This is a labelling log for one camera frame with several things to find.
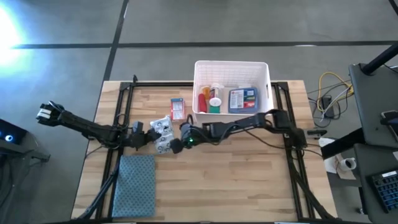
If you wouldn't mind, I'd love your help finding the red white bandage box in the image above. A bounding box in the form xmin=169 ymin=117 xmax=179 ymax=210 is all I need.
xmin=170 ymin=97 xmax=187 ymax=121

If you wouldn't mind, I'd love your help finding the black pole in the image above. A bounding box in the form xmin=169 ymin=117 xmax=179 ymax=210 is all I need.
xmin=361 ymin=42 xmax=398 ymax=76

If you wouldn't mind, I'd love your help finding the blue first aid case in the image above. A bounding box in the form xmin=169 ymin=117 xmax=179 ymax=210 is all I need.
xmin=228 ymin=86 xmax=259 ymax=114

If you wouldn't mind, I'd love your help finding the red bottle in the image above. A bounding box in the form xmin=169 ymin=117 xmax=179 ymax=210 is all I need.
xmin=198 ymin=93 xmax=208 ymax=114

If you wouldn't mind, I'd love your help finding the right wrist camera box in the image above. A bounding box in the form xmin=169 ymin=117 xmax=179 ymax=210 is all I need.
xmin=185 ymin=133 xmax=200 ymax=147

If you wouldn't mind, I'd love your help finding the black computer with blue light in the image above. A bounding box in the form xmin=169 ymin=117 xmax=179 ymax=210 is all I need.
xmin=0 ymin=118 xmax=28 ymax=146

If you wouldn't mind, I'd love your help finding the white paper sheet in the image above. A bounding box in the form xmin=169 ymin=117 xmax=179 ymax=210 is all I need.
xmin=318 ymin=138 xmax=357 ymax=180

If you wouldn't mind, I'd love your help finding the black keyboard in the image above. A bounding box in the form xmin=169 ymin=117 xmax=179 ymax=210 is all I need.
xmin=369 ymin=170 xmax=398 ymax=214

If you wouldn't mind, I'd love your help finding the black power adapter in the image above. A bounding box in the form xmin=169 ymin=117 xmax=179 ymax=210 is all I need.
xmin=322 ymin=95 xmax=335 ymax=118

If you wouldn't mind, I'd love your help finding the white mug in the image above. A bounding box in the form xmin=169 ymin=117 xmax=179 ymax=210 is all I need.
xmin=338 ymin=157 xmax=357 ymax=172

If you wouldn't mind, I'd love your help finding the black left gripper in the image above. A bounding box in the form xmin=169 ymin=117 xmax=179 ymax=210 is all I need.
xmin=129 ymin=129 xmax=162 ymax=149

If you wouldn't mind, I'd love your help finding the smartphone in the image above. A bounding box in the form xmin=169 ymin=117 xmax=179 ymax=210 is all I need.
xmin=380 ymin=110 xmax=398 ymax=141

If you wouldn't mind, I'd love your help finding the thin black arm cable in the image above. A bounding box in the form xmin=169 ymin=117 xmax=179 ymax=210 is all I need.
xmin=244 ymin=129 xmax=292 ymax=150

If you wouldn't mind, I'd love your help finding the yellow cable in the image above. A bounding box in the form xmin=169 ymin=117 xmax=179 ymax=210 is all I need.
xmin=316 ymin=71 xmax=354 ymax=113

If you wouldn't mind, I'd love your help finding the white perforated plastic basket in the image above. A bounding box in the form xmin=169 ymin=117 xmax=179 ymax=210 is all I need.
xmin=192 ymin=60 xmax=274 ymax=125

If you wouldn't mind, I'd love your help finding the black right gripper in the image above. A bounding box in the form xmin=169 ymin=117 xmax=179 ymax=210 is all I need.
xmin=170 ymin=122 xmax=206 ymax=155

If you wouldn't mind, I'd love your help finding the dark grey keyboard desk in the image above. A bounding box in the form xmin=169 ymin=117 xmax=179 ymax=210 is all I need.
xmin=353 ymin=142 xmax=398 ymax=224

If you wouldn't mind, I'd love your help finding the blue patterned cloth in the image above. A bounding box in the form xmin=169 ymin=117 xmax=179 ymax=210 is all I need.
xmin=111 ymin=154 xmax=157 ymax=218

